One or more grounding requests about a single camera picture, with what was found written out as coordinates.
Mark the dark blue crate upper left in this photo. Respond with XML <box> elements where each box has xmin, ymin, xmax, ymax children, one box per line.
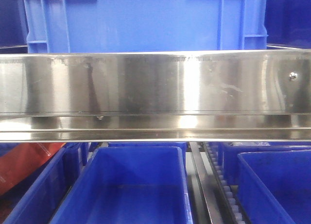
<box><xmin>0</xmin><ymin>0</ymin><xmax>28</xmax><ymax>47</ymax></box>

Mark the blue right front bin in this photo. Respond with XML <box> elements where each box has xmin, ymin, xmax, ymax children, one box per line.
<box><xmin>238</xmin><ymin>150</ymin><xmax>311</xmax><ymax>224</ymax></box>

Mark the red bag in bin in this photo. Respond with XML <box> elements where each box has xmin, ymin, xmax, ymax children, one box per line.
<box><xmin>0</xmin><ymin>142</ymin><xmax>65</xmax><ymax>195</ymax></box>

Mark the dark blue crate upper right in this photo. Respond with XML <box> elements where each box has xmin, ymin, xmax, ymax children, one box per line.
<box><xmin>265</xmin><ymin>0</ymin><xmax>311</xmax><ymax>49</ymax></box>

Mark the stainless steel shelf beam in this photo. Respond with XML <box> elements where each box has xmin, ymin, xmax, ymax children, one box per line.
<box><xmin>0</xmin><ymin>49</ymin><xmax>311</xmax><ymax>142</ymax></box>

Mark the roller track rail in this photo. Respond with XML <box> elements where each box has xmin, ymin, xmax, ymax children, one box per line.
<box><xmin>187</xmin><ymin>142</ymin><xmax>250</xmax><ymax>224</ymax></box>

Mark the shiny screw on beam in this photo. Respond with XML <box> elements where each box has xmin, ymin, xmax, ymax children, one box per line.
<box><xmin>289</xmin><ymin>72</ymin><xmax>298</xmax><ymax>81</ymax></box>

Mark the blue left bin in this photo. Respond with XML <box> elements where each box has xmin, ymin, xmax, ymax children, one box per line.
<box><xmin>0</xmin><ymin>142</ymin><xmax>89</xmax><ymax>224</ymax></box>

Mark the dark blue crate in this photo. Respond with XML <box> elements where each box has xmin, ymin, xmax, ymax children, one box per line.
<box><xmin>265</xmin><ymin>0</ymin><xmax>311</xmax><ymax>49</ymax></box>
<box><xmin>0</xmin><ymin>0</ymin><xmax>28</xmax><ymax>47</ymax></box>

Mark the blue bin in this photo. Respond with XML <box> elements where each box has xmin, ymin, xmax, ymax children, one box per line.
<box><xmin>238</xmin><ymin>150</ymin><xmax>311</xmax><ymax>224</ymax></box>
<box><xmin>0</xmin><ymin>142</ymin><xmax>89</xmax><ymax>224</ymax></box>
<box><xmin>51</xmin><ymin>146</ymin><xmax>192</xmax><ymax>224</ymax></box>
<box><xmin>218</xmin><ymin>141</ymin><xmax>311</xmax><ymax>186</ymax></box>

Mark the blue right rear bin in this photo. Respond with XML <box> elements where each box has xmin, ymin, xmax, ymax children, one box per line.
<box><xmin>218</xmin><ymin>141</ymin><xmax>311</xmax><ymax>186</ymax></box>

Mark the blue centre bin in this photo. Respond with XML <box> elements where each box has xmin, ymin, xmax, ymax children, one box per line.
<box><xmin>51</xmin><ymin>146</ymin><xmax>192</xmax><ymax>224</ymax></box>

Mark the large light blue crate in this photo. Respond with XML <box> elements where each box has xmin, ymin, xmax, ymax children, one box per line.
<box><xmin>24</xmin><ymin>0</ymin><xmax>267</xmax><ymax>53</ymax></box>

